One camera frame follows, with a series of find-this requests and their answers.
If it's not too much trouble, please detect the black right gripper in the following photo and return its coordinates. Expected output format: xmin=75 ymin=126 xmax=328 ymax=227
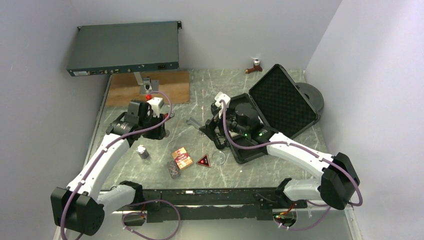
xmin=199 ymin=105 xmax=249 ymax=141

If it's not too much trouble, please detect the purple 500 chip stack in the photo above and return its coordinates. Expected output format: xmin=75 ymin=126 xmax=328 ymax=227
xmin=136 ymin=145 xmax=150 ymax=159

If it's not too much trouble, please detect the black poker set case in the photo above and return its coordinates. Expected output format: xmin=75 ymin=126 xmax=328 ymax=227
xmin=224 ymin=64 xmax=321 ymax=164

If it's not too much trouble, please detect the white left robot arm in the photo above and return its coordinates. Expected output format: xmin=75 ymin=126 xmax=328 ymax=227
xmin=50 ymin=100 xmax=171 ymax=240

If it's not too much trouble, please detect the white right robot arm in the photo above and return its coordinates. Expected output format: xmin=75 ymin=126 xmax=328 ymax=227
xmin=199 ymin=100 xmax=364 ymax=210

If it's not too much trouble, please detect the grey metal stand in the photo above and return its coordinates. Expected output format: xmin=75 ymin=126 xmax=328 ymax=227
xmin=133 ymin=72 xmax=159 ymax=95

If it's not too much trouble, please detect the clear round disc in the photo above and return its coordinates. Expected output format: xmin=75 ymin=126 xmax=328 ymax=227
xmin=212 ymin=151 xmax=227 ymax=166

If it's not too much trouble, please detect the brown wooden board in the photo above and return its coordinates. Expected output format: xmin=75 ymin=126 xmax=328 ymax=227
xmin=105 ymin=70 xmax=190 ymax=107

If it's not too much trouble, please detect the red triangular dealer button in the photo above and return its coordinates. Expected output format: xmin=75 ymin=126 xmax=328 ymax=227
xmin=196 ymin=154 xmax=211 ymax=168

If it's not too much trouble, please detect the brown bottle with cap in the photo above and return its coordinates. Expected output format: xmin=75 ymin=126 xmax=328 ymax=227
xmin=245 ymin=58 xmax=263 ymax=74

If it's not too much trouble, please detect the red playing card deck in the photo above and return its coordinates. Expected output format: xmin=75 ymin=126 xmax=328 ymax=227
xmin=171 ymin=147 xmax=194 ymax=170

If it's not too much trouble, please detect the multicolour lying chip stack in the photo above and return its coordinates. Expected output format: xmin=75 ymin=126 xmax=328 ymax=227
xmin=166 ymin=160 xmax=181 ymax=179

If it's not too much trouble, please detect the dark green rack server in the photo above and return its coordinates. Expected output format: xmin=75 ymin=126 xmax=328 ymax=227
xmin=66 ymin=20 xmax=182 ymax=77

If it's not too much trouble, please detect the dark grey round disc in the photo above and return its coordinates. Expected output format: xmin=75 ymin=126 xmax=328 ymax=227
xmin=297 ymin=82 xmax=325 ymax=112

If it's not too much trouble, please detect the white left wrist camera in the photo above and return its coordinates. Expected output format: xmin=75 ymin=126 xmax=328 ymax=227
xmin=145 ymin=94 xmax=164 ymax=116

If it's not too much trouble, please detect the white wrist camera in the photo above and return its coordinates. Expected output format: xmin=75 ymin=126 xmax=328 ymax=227
xmin=145 ymin=94 xmax=164 ymax=116
xmin=214 ymin=91 xmax=231 ymax=108

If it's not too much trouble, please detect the red handled adjustable wrench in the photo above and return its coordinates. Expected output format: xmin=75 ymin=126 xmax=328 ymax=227
xmin=164 ymin=112 xmax=175 ymax=119

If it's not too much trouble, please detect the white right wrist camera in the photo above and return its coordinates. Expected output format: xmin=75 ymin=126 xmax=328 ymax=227
xmin=214 ymin=91 xmax=231 ymax=108

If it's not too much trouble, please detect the grey plastic bracket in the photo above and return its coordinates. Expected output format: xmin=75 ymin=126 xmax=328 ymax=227
xmin=186 ymin=117 xmax=203 ymax=130

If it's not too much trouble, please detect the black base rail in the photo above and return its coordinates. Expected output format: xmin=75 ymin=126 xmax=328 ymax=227
xmin=122 ymin=187 xmax=307 ymax=223

